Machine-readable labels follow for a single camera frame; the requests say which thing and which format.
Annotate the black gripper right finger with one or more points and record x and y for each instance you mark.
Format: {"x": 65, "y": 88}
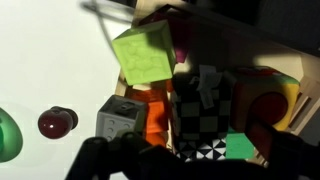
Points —
{"x": 263, "y": 136}

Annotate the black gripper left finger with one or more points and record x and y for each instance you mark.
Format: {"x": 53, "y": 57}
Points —
{"x": 140, "y": 125}

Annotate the grey block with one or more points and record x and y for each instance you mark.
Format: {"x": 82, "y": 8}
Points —
{"x": 115, "y": 121}

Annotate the yellow green block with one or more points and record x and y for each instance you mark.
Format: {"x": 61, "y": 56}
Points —
{"x": 143, "y": 55}

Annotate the wooden box tray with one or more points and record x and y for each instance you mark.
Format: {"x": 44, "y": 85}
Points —
{"x": 310, "y": 93}

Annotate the orange block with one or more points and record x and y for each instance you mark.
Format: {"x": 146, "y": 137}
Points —
{"x": 156, "y": 113}

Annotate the yellow cube with orange circle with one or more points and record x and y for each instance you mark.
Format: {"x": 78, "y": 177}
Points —
{"x": 286, "y": 100}

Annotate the black white checkered block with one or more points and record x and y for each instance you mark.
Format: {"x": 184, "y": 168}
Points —
{"x": 200, "y": 116}

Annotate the black white triangle cube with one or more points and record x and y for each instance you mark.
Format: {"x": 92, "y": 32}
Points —
{"x": 200, "y": 151}

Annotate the magenta block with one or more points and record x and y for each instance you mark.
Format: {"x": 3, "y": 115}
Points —
{"x": 181, "y": 50}

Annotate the dark red toy plum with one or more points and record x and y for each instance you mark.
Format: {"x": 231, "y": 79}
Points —
{"x": 55, "y": 123}

